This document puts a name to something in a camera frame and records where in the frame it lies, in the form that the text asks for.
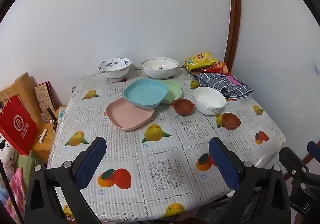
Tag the dark pen with gold band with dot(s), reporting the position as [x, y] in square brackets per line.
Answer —
[54, 127]

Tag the black pen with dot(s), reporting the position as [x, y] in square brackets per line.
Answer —
[52, 115]

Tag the green plate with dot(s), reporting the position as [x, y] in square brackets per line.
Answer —
[174, 91]

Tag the large white bowl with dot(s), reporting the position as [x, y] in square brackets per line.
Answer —
[160, 74]

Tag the red chip bag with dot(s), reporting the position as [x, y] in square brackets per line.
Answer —
[220, 66]

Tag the blue plate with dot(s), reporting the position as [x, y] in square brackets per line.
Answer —
[145, 92]

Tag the red paper bag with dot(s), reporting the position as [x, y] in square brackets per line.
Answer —
[18, 126]

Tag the small brown bowl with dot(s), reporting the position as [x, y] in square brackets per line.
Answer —
[183, 107]
[231, 121]

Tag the grey checkered cloth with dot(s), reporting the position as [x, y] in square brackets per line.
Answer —
[213, 80]

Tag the pink paper note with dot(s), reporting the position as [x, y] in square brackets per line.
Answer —
[235, 80]

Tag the wooden chair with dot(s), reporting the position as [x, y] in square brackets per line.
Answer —
[25, 83]

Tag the fruit printed tablecloth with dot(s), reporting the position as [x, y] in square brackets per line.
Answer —
[162, 153]

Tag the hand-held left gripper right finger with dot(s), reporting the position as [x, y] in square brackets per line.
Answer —
[223, 164]

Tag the wooden door frame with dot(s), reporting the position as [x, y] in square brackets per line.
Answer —
[235, 13]

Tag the yellow chip bag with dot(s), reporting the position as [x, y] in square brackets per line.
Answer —
[200, 61]

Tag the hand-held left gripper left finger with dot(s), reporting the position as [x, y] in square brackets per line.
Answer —
[91, 161]

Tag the small glass item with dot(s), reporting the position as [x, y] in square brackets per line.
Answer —
[44, 117]

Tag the pink printed cloth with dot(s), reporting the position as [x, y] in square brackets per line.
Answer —
[16, 189]

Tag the patterned flat box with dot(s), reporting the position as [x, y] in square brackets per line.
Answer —
[43, 96]

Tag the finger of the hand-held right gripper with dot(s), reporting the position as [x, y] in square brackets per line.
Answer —
[314, 150]
[293, 161]

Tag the white tube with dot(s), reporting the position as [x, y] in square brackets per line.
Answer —
[43, 135]

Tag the blue patterned white bowl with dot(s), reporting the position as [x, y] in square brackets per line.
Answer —
[112, 70]

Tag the white spotted plush toy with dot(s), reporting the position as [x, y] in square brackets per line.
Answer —
[6, 156]

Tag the pink plate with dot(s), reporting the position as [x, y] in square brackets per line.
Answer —
[125, 116]

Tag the wooden side table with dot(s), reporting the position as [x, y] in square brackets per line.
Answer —
[42, 150]

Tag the white bowl with grey pattern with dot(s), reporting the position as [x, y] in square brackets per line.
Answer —
[208, 98]

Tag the green blanket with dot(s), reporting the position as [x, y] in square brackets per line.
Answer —
[30, 161]

